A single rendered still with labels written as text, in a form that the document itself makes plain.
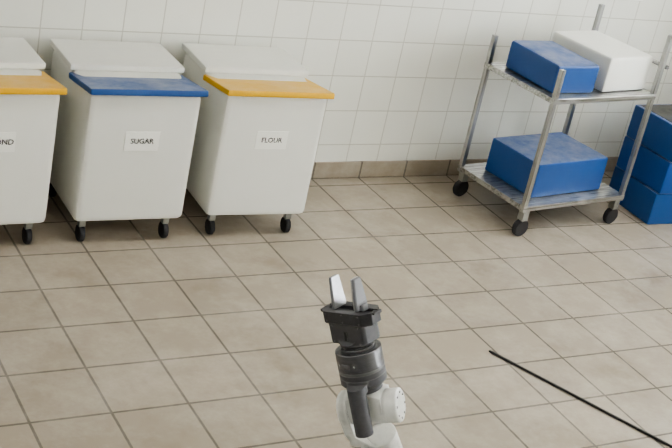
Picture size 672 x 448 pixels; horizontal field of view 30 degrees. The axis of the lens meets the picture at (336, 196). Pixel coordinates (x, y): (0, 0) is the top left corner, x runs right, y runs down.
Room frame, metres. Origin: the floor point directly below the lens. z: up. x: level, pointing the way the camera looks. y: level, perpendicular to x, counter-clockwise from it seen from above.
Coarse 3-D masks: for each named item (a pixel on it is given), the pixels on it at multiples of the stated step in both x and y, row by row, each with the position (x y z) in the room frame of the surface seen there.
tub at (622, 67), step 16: (560, 32) 6.77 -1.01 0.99; (576, 32) 6.84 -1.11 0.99; (592, 32) 6.92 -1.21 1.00; (576, 48) 6.64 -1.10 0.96; (592, 48) 6.58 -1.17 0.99; (608, 48) 6.64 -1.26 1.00; (624, 48) 6.72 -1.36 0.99; (608, 64) 6.47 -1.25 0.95; (624, 64) 6.53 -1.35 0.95; (640, 64) 6.62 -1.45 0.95; (608, 80) 6.47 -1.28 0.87; (624, 80) 6.56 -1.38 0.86; (640, 80) 6.65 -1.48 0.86
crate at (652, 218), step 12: (612, 180) 7.08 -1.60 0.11; (636, 180) 6.93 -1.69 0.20; (636, 192) 6.90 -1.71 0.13; (648, 192) 6.82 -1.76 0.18; (624, 204) 6.95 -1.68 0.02; (636, 204) 6.87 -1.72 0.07; (648, 204) 6.79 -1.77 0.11; (660, 204) 6.79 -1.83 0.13; (636, 216) 6.85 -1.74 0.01; (648, 216) 6.77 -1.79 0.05; (660, 216) 6.80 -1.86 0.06
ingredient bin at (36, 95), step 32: (0, 64) 5.01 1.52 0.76; (32, 64) 5.09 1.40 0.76; (0, 96) 4.76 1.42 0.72; (32, 96) 4.83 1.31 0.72; (0, 128) 4.76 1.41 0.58; (32, 128) 4.83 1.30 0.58; (0, 160) 4.77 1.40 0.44; (32, 160) 4.84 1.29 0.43; (0, 192) 4.77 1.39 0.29; (32, 192) 4.85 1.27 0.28; (0, 224) 4.79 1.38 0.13; (32, 224) 4.92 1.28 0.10
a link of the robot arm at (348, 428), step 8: (344, 392) 2.04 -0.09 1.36; (336, 400) 2.03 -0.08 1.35; (344, 400) 2.03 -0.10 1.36; (336, 408) 2.02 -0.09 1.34; (344, 408) 2.02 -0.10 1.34; (344, 416) 2.01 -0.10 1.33; (344, 424) 2.02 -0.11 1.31; (352, 424) 2.03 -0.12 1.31; (376, 424) 2.08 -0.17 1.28; (384, 424) 2.08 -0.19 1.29; (392, 424) 2.07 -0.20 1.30; (344, 432) 2.03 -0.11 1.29; (352, 432) 2.02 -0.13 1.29; (376, 432) 2.06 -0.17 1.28; (384, 432) 2.06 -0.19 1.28; (392, 432) 2.05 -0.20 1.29; (352, 440) 2.03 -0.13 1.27; (360, 440) 2.03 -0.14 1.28; (368, 440) 2.04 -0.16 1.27; (376, 440) 2.04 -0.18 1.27; (384, 440) 2.04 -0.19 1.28; (392, 440) 2.03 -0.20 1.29
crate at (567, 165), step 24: (504, 144) 6.51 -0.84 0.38; (528, 144) 6.59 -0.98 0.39; (552, 144) 6.68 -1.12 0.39; (576, 144) 6.77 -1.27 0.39; (504, 168) 6.47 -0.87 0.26; (528, 168) 6.35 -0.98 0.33; (552, 168) 6.37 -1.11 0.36; (576, 168) 6.50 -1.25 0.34; (600, 168) 6.63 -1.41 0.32; (552, 192) 6.40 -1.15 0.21
